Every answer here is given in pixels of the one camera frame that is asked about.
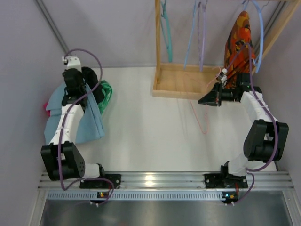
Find wooden clothes rack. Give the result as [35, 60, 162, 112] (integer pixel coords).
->
[152, 0, 301, 99]

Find black trousers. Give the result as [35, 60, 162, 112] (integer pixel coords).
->
[81, 67, 105, 104]

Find slotted cable duct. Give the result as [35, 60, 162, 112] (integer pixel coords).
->
[48, 190, 237, 201]

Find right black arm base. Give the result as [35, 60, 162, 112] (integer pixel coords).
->
[204, 173, 248, 189]

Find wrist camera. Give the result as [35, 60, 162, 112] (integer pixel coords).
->
[62, 56, 82, 72]
[216, 68, 228, 85]

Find teal hanger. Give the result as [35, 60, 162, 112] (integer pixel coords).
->
[160, 0, 173, 63]

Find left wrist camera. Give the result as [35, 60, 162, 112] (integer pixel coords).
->
[62, 56, 82, 72]

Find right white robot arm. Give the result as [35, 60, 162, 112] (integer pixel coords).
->
[198, 69, 289, 178]

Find light blue hanger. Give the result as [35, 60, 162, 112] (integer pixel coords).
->
[184, 0, 200, 70]

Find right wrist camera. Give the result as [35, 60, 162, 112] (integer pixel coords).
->
[216, 68, 228, 85]

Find pink hanger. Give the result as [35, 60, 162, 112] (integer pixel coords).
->
[182, 66, 223, 135]

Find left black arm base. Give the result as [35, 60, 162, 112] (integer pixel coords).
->
[79, 173, 121, 189]

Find aluminium mounting rail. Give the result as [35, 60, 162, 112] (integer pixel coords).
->
[37, 171, 294, 191]

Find light blue trousers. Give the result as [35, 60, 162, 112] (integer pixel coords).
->
[44, 83, 105, 144]

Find orange patterned trousers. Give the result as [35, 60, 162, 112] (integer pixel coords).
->
[224, 11, 255, 89]

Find green garment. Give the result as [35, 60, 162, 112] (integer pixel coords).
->
[98, 80, 113, 115]

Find lilac hanger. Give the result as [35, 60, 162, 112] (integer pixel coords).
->
[197, 0, 208, 72]

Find pink garment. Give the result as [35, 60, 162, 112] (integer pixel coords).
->
[43, 102, 51, 117]

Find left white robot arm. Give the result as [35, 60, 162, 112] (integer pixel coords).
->
[41, 67, 104, 181]

